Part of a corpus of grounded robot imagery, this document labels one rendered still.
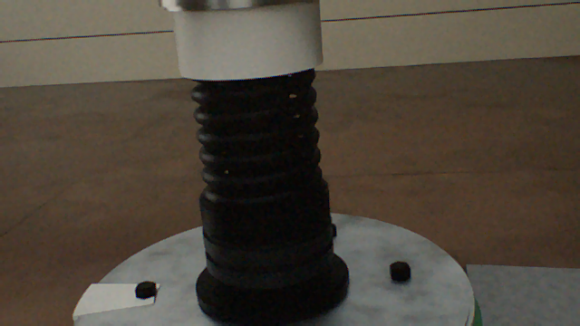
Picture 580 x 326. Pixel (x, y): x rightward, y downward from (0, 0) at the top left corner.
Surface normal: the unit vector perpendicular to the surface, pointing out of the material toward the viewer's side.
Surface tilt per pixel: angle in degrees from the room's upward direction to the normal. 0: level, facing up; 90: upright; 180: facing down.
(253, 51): 90
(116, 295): 0
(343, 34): 90
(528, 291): 0
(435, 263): 0
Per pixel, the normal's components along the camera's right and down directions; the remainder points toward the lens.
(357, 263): -0.07, -0.95
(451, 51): -0.13, 0.32
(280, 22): 0.48, 0.24
